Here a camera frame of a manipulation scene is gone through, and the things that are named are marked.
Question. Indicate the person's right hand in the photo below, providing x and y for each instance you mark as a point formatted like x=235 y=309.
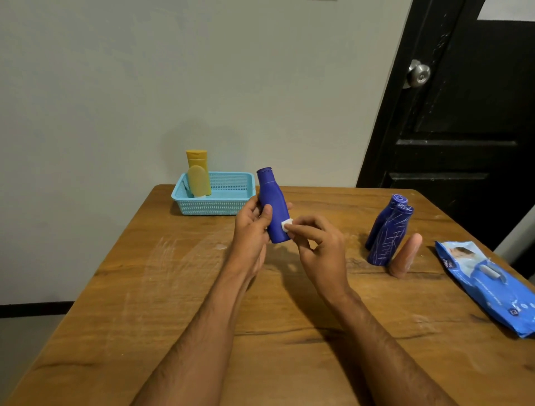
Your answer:
x=324 y=259

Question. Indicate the person's left hand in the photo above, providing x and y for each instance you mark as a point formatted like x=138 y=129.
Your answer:
x=251 y=242

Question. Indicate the white wipe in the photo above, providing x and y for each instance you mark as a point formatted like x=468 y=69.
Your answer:
x=286 y=224

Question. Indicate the small blue patterned bottle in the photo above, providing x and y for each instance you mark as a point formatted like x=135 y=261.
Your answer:
x=273 y=205

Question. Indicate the blue plastic basket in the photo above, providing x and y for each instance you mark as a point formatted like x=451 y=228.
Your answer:
x=230 y=196

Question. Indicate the pale yellow rounded bottle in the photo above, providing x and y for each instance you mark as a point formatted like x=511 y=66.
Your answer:
x=198 y=182

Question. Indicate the peach pink bottle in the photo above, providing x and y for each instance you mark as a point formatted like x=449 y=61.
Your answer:
x=405 y=257

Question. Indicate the yellow capped bottle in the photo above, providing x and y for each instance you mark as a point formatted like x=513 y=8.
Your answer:
x=196 y=158

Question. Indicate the blue wet wipes pack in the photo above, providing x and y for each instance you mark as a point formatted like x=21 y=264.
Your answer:
x=493 y=284

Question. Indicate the person's right forearm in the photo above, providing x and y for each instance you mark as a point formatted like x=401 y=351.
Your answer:
x=384 y=355

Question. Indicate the person's left forearm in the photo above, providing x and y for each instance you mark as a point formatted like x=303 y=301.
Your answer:
x=196 y=347

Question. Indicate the wooden table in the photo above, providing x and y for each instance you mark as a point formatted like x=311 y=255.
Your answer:
x=146 y=305

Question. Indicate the black open door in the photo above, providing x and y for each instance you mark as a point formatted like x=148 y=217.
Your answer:
x=526 y=263

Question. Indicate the black panel door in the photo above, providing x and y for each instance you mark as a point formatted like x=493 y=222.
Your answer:
x=455 y=100

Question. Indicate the silver door knob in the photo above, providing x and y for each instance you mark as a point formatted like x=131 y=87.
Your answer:
x=418 y=74

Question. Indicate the black baseboard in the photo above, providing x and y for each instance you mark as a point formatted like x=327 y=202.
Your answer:
x=35 y=309

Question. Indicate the white paper sheet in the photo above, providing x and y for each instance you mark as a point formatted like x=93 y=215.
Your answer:
x=505 y=10

